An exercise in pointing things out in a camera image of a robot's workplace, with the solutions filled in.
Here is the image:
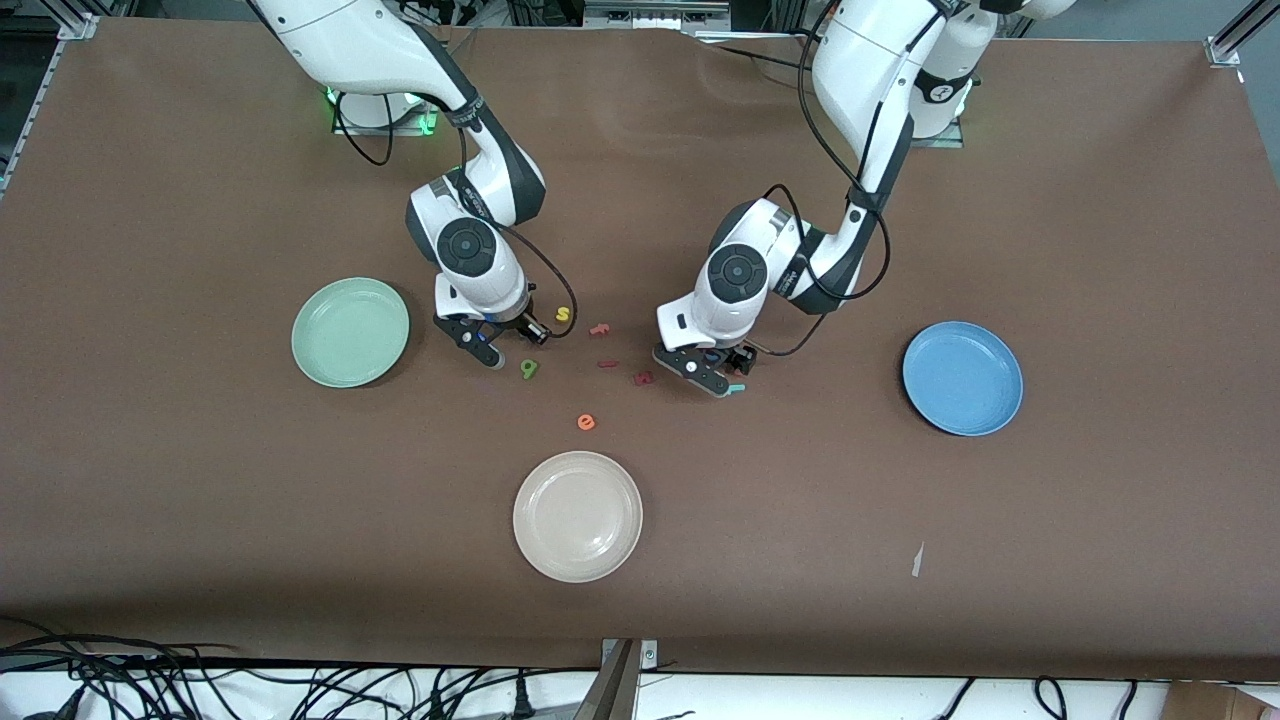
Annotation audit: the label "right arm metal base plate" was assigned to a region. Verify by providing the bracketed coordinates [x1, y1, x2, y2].
[332, 92, 443, 137]

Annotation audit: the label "blue plate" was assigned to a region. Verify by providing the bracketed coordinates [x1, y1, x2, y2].
[901, 320, 1025, 438]

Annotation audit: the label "beige plate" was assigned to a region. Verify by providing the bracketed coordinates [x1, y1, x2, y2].
[512, 450, 644, 584]

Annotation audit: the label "black tangled floor cables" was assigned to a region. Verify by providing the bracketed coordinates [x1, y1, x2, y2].
[0, 615, 601, 720]

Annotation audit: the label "brown table cover sheet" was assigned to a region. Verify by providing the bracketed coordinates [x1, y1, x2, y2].
[0, 18, 1280, 681]

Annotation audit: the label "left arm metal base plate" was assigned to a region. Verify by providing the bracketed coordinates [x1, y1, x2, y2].
[905, 95, 966, 149]

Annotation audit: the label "grey metal post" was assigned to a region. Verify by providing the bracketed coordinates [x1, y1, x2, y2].
[575, 638, 638, 720]

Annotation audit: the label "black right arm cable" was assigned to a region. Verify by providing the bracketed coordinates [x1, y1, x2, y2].
[330, 90, 579, 341]

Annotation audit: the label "aluminium frame rail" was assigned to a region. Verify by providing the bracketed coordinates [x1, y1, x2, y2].
[0, 12, 101, 201]
[1205, 0, 1280, 176]

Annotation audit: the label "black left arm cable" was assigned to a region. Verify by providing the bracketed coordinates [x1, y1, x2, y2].
[750, 0, 951, 359]

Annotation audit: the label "grey power strip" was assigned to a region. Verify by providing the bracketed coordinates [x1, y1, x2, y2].
[583, 0, 732, 33]

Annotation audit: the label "light green plate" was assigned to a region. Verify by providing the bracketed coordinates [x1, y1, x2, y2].
[290, 277, 411, 389]

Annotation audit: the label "black cable to arm base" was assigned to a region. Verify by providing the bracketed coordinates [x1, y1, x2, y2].
[690, 35, 821, 76]

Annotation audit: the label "cardboard box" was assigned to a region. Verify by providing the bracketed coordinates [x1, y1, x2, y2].
[1165, 680, 1280, 720]

